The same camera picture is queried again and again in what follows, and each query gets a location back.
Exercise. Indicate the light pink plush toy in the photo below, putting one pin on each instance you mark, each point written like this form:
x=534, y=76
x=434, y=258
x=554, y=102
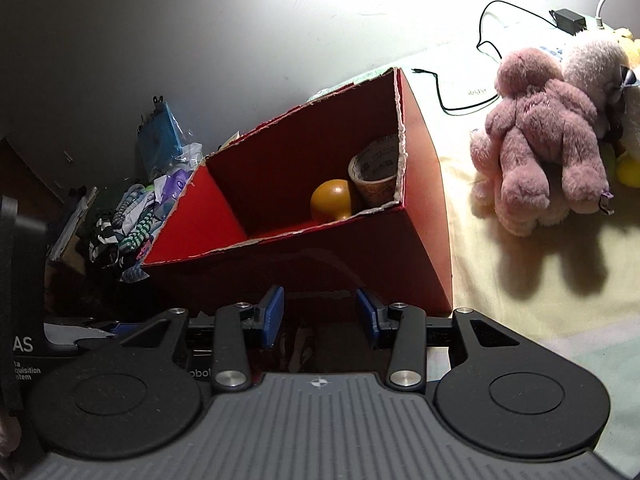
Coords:
x=523, y=192

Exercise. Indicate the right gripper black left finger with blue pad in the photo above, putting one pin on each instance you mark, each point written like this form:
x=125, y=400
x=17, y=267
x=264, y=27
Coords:
x=220, y=345

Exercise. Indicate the black power adapter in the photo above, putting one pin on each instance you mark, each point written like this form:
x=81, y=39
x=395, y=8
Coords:
x=568, y=21

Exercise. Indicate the orange wooden round knob toy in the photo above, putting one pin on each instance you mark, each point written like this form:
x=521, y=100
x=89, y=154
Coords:
x=331, y=201

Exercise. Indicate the white plush bunny with bow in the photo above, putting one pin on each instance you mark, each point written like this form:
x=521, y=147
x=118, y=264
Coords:
x=605, y=66

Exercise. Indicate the red cardboard box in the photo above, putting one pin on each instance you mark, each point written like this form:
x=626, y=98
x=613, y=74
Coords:
x=243, y=221

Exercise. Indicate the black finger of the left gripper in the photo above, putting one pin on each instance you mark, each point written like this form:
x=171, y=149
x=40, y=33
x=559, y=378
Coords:
x=94, y=342

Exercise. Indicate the mauve plush teddy bear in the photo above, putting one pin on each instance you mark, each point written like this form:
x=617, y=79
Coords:
x=557, y=120

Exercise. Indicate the blue plastic package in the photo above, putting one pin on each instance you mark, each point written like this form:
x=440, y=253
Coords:
x=160, y=140

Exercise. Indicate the yellow plush toy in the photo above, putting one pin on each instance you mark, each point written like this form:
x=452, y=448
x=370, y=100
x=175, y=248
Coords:
x=627, y=159

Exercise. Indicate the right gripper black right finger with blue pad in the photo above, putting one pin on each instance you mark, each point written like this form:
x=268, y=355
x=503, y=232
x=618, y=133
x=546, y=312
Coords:
x=408, y=332

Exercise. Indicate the pile of patterned clothes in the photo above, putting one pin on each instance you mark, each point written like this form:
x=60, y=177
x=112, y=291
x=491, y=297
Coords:
x=123, y=230

